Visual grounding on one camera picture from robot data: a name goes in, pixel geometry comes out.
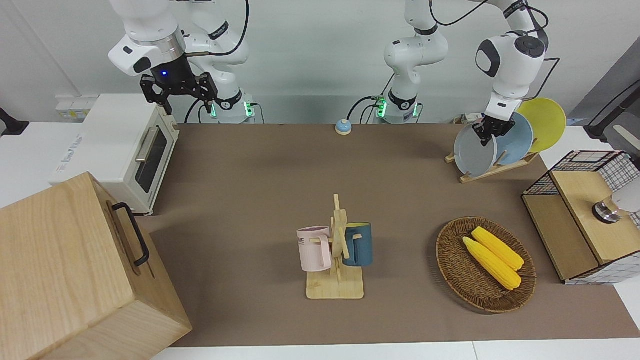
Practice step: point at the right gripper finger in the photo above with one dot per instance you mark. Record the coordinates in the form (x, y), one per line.
(207, 90)
(152, 92)

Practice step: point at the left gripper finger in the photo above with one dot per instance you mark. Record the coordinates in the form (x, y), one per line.
(480, 129)
(492, 139)

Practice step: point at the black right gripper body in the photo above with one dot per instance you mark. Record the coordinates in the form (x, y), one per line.
(172, 77)

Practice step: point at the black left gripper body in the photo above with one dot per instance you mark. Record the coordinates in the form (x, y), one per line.
(497, 126)

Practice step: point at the gray plate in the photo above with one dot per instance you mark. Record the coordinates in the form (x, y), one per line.
(472, 155)

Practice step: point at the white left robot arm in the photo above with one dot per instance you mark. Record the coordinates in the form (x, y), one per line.
(415, 50)

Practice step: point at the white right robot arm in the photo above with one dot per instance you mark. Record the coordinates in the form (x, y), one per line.
(150, 20)

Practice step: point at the light blue plate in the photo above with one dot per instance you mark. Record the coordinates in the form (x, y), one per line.
(517, 142)

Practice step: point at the wooden plate rack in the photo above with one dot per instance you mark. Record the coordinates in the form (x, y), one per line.
(500, 169)

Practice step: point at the yellow plate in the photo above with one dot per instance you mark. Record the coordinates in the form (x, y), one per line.
(545, 120)

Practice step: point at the small printed box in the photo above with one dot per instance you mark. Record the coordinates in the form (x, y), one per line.
(470, 118)

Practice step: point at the white toaster oven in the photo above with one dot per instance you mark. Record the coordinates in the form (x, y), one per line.
(110, 140)

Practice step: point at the yellow corn cob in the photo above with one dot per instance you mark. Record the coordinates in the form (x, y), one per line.
(500, 248)
(492, 265)

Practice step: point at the brown table mat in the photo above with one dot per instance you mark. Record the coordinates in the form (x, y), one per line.
(250, 200)

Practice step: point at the brown wicker basket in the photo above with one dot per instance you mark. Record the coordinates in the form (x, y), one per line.
(460, 270)

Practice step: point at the blue service bell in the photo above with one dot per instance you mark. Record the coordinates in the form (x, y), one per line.
(343, 127)

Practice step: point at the dark blue mug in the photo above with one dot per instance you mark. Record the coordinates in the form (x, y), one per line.
(362, 247)

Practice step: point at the pink mug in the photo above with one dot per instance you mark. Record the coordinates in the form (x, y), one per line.
(311, 252)

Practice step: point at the large wooden box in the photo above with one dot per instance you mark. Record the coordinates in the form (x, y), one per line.
(65, 270)

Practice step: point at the wooden mug tree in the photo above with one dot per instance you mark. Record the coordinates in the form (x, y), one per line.
(335, 290)

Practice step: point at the black clamp mount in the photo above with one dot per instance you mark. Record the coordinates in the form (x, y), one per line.
(12, 125)

